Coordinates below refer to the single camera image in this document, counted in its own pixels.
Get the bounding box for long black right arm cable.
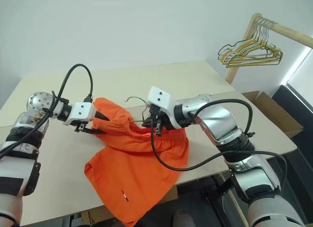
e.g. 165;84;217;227
149;109;288;192

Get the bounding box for black panel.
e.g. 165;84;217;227
270;84;313;151

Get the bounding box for dark rounded shape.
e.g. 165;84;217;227
173;208;194;227

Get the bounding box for black table frame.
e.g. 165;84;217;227
176;172;245;227

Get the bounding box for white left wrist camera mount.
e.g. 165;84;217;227
63;102;96;126

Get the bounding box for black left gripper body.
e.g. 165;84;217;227
73;122;89;134

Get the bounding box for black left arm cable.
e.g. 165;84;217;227
0;63;94;159

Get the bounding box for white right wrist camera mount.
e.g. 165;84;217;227
146;86;176;115

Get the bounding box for dark green wire hanger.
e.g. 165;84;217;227
216;20;264;63

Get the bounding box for short black right arm cable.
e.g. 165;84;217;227
189;98;257;139

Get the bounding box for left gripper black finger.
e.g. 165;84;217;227
83;127;104;136
93;111;111;122

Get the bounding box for wooden clothes rack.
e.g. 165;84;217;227
225;12;313;85

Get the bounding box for bunch of wire hangers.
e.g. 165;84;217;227
220;19;284;66

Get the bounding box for brown cardboard box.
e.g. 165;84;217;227
241;90;304;139

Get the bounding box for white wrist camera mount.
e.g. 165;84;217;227
146;86;176;115
63;102;96;126

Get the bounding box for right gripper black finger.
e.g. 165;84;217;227
141;116;154;128
156;118;164;138

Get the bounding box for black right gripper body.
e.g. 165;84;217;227
146;104;170;134

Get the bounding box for orange shorts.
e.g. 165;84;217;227
84;97;191;227

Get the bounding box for light green wire hanger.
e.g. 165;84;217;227
226;21;285;68

